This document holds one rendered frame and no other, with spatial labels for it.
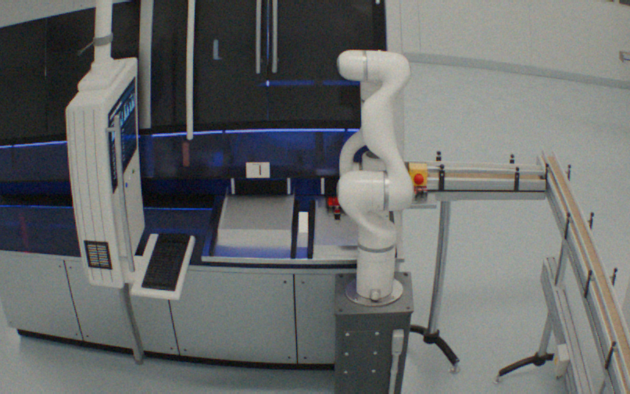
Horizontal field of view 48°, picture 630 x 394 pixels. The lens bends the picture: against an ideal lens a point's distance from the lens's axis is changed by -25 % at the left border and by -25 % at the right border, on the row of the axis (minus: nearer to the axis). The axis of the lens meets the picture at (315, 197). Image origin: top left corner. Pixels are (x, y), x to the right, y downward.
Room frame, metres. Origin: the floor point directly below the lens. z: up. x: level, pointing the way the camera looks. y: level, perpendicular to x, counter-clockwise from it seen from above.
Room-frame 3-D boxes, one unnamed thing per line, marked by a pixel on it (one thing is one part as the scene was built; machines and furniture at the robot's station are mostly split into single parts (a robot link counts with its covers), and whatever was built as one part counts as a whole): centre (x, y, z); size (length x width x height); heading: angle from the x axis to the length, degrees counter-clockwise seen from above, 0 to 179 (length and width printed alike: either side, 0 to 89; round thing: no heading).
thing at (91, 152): (2.84, 0.78, 1.19); 0.50 x 0.19 x 0.78; 177
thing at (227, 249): (2.96, 0.04, 0.87); 0.70 x 0.48 x 0.02; 88
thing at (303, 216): (2.88, 0.04, 0.91); 0.14 x 0.03 x 0.06; 179
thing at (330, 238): (2.92, -0.13, 0.90); 0.34 x 0.26 x 0.04; 178
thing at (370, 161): (2.76, -0.19, 1.17); 0.09 x 0.08 x 0.13; 89
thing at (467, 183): (3.27, -0.68, 0.92); 0.69 x 0.16 x 0.16; 88
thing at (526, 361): (2.94, -1.08, 0.07); 0.50 x 0.08 x 0.14; 88
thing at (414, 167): (3.14, -0.38, 1.00); 0.08 x 0.07 x 0.07; 178
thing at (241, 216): (3.04, 0.21, 0.90); 0.34 x 0.26 x 0.04; 178
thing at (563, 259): (2.94, -1.08, 0.46); 0.09 x 0.09 x 0.77; 88
